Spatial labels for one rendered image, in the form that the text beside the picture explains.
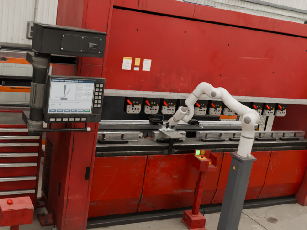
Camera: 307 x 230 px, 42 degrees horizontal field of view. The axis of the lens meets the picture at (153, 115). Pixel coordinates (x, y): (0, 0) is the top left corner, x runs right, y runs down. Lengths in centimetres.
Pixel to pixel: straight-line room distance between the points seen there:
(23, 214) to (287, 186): 365
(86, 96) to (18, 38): 466
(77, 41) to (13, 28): 466
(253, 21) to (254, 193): 209
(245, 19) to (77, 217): 263
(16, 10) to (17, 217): 528
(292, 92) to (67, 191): 294
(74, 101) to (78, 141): 60
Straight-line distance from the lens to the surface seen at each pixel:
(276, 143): 505
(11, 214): 278
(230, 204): 388
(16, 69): 773
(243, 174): 377
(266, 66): 475
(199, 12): 407
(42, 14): 772
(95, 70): 345
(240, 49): 446
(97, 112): 317
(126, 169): 398
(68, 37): 299
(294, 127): 573
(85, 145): 360
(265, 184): 520
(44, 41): 294
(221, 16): 423
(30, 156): 392
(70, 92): 304
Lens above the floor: 212
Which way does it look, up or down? 14 degrees down
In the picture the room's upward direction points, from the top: 9 degrees clockwise
